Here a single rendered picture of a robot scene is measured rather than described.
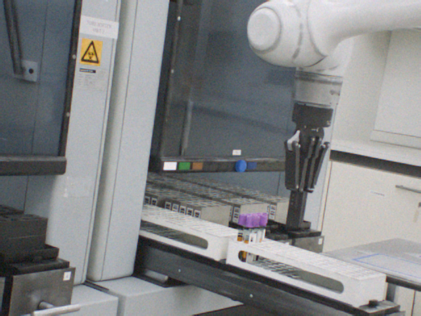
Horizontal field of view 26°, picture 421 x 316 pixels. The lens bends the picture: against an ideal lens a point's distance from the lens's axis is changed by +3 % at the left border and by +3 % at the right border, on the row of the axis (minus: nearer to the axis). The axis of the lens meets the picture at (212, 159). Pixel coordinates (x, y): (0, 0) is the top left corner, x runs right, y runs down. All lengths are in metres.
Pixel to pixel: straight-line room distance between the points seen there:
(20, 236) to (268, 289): 0.47
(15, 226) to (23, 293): 0.13
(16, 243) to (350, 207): 2.84
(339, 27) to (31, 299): 0.69
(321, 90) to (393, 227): 2.59
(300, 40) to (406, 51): 3.42
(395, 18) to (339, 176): 2.86
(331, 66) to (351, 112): 3.08
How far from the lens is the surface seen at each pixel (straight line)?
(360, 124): 4.82
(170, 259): 1.83
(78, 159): 1.70
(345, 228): 4.31
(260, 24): 1.48
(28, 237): 1.64
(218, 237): 1.77
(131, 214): 1.83
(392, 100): 4.90
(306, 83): 1.65
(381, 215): 4.22
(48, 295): 1.61
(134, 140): 1.80
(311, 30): 1.49
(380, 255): 2.10
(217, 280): 1.76
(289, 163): 1.66
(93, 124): 1.71
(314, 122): 1.66
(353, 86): 4.69
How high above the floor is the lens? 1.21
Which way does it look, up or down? 6 degrees down
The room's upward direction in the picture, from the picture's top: 8 degrees clockwise
